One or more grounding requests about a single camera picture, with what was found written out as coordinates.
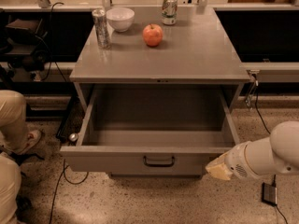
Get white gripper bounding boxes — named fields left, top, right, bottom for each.
left=206, top=141, right=264, bottom=181

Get grey top drawer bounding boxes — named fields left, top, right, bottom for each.
left=61, top=86, right=239, bottom=177

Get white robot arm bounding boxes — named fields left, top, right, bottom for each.
left=206, top=121, right=299, bottom=180

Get black power adapter box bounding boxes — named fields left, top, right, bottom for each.
left=262, top=183, right=278, bottom=206

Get grey metal cabinet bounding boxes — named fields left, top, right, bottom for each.
left=70, top=6, right=249, bottom=121

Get small silver round object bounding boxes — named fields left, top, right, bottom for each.
left=68, top=133, right=78, bottom=142

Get red apple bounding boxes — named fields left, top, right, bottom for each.
left=142, top=24, right=163, bottom=47

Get green white soda can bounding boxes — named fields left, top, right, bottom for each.
left=162, top=0, right=178, bottom=25

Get tall silver can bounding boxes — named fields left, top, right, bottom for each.
left=92, top=7, right=111, bottom=49

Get white bowl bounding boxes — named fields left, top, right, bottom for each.
left=107, top=7, right=135, bottom=32

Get white sneaker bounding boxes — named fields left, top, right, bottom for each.
left=17, top=130, right=42, bottom=155

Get person's beige trouser leg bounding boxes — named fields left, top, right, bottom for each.
left=0, top=90, right=29, bottom=154

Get dark equipment at left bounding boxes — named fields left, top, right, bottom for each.
left=0, top=10, right=50, bottom=80

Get black drawer handle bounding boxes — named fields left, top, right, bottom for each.
left=143, top=156, right=176, bottom=168

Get black cable on right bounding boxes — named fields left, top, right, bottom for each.
left=253, top=75, right=289, bottom=224

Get black cable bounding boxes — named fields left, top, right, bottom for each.
left=48, top=159, right=90, bottom=224
left=253, top=75, right=289, bottom=224

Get black cable on left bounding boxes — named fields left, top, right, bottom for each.
left=48, top=159, right=90, bottom=224

